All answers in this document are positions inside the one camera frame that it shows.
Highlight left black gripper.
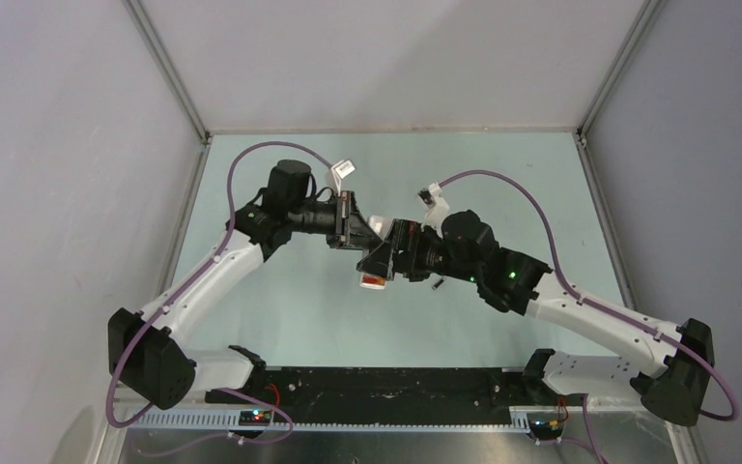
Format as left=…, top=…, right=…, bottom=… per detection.
left=288, top=190, right=381, bottom=251

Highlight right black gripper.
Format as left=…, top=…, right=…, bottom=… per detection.
left=357, top=217, right=480, bottom=283

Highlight white red remote control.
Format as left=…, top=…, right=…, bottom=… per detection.
left=359, top=216, right=394, bottom=290

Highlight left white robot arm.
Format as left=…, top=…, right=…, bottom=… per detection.
left=107, top=159, right=380, bottom=410

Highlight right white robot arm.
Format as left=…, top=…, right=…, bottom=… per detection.
left=357, top=210, right=714, bottom=426

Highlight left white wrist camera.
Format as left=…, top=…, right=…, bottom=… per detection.
left=326, top=159, right=356, bottom=193

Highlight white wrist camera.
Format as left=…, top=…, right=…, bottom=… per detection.
left=417, top=183, right=450, bottom=230
left=326, top=159, right=356, bottom=193

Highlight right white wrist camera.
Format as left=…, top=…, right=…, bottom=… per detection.
left=417, top=183, right=450, bottom=230

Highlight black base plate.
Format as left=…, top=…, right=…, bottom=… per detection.
left=242, top=367, right=559, bottom=426

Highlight white slotted cable duct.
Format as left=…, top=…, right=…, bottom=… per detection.
left=130, top=409, right=530, bottom=433

